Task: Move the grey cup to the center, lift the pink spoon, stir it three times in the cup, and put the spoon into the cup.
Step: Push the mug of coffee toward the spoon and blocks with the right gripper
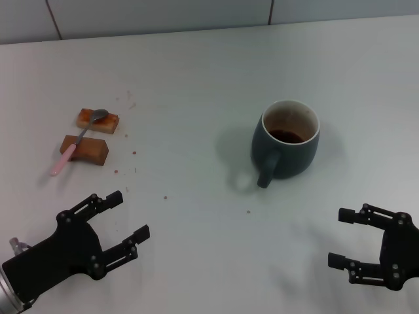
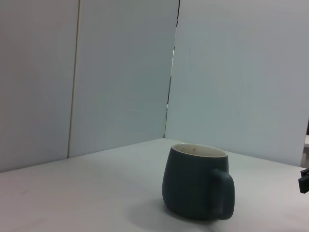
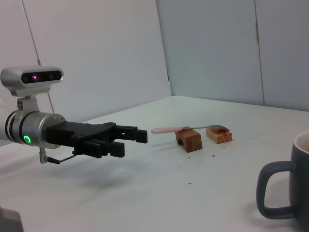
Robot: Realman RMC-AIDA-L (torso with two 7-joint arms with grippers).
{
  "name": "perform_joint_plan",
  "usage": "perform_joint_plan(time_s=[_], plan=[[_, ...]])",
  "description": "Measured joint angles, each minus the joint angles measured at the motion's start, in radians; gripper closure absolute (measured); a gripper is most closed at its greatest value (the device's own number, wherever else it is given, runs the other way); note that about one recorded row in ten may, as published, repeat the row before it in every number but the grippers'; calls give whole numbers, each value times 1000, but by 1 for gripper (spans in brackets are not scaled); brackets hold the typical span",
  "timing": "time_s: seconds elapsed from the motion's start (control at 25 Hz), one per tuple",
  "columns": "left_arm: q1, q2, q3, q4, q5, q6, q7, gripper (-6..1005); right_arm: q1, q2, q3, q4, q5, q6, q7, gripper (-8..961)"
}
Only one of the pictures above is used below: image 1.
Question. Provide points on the light wooden block red stain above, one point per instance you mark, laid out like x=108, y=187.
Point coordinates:
x=104, y=126

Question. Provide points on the grey ceramic cup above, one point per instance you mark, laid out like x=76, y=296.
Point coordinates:
x=284, y=157

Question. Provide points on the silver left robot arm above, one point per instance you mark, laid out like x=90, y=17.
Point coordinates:
x=8, y=294

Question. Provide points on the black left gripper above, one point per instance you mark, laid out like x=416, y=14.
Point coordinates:
x=59, y=252

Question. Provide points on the brown wooden arch block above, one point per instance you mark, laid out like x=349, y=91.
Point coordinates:
x=93, y=150

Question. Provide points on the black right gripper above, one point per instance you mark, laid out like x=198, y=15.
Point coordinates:
x=402, y=252

